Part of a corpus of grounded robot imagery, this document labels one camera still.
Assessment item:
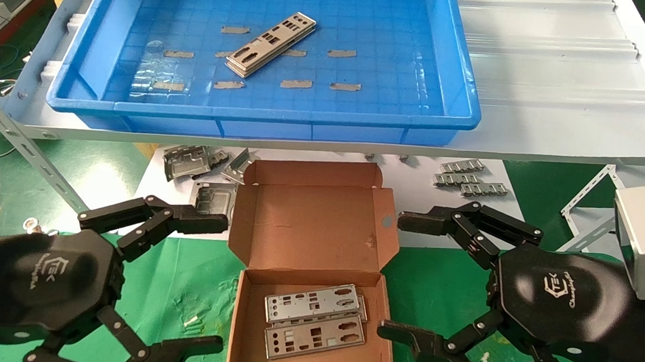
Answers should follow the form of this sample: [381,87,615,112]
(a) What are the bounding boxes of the dark metal frame part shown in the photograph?
[188,180,239,221]

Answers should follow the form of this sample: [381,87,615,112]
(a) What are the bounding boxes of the small metal connector strip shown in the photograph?
[433,171,481,190]
[459,180,510,200]
[439,157,486,176]

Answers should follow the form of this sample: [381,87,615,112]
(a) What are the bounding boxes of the brown cardboard box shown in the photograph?
[221,154,408,362]

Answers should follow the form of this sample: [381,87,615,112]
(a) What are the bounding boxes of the perforated white shelf brace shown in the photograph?
[560,161,620,222]
[562,212,622,257]

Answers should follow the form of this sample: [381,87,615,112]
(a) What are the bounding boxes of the small grey metal part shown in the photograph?
[207,149,231,172]

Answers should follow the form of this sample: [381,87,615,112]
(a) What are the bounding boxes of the grey metal bracket plate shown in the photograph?
[162,144,214,184]

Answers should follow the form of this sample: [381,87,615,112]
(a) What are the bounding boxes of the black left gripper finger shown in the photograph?
[23,301,226,362]
[76,190,231,269]

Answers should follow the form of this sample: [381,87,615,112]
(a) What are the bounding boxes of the perforated white shelf upright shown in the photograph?
[0,70,99,215]

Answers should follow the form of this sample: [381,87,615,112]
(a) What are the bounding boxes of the blue plastic tray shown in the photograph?
[44,0,489,154]

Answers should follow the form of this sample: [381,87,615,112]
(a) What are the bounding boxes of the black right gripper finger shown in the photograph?
[395,196,546,273]
[374,302,571,362]

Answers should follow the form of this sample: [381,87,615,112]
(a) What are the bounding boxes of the angled grey metal part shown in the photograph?
[220,146,262,187]

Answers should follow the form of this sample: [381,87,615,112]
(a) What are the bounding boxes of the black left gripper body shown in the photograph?
[0,223,127,355]

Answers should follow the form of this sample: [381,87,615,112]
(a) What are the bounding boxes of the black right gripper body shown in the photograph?
[482,242,645,362]

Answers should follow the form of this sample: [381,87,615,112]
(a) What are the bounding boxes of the green table cloth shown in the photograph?
[0,216,645,362]

